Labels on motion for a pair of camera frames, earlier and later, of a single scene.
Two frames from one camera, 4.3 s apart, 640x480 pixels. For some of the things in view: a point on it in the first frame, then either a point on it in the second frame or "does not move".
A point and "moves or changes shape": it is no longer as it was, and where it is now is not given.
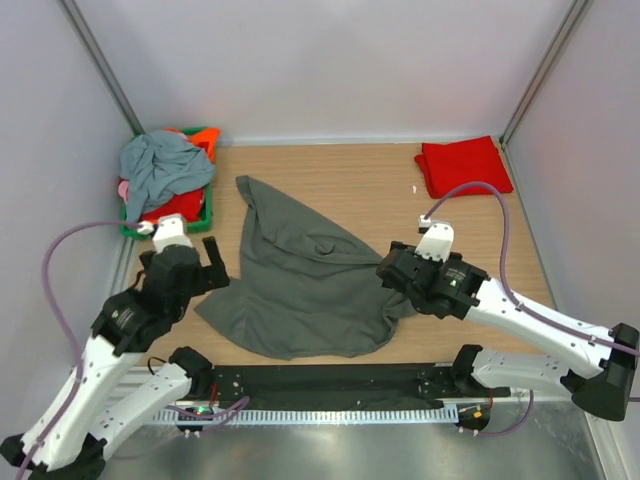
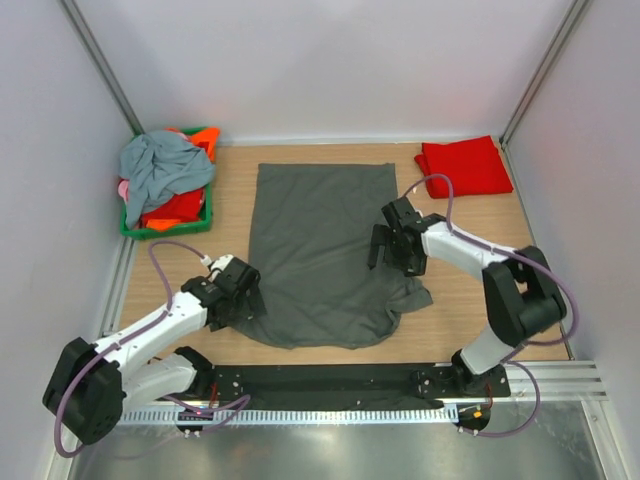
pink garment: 123,188 does not move
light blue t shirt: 156,165 does not move
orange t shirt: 206,140 does not move
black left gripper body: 199,288 → 239,300
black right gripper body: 436,264 → 405,261
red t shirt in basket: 187,204 does not move
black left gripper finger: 218,276 → 256,305
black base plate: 426,385 does not move
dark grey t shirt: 304,293 moves or changes shape
